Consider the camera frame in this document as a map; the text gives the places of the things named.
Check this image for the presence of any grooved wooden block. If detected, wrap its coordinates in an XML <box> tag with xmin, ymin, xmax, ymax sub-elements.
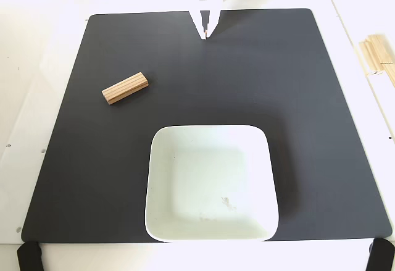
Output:
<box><xmin>101</xmin><ymin>72</ymin><xmax>149</xmax><ymax>107</ymax></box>

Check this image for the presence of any white square plate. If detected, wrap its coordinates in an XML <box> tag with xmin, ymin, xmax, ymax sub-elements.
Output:
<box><xmin>144</xmin><ymin>124</ymin><xmax>280</xmax><ymax>243</ymax></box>

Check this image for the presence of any black table mat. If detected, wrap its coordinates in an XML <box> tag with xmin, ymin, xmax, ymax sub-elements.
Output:
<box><xmin>20</xmin><ymin>7</ymin><xmax>393</xmax><ymax>244</ymax></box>

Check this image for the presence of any black table clamp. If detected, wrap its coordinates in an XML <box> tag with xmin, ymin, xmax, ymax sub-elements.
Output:
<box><xmin>366</xmin><ymin>238</ymin><xmax>391</xmax><ymax>271</ymax></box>
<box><xmin>17</xmin><ymin>241</ymin><xmax>43</xmax><ymax>271</ymax></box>

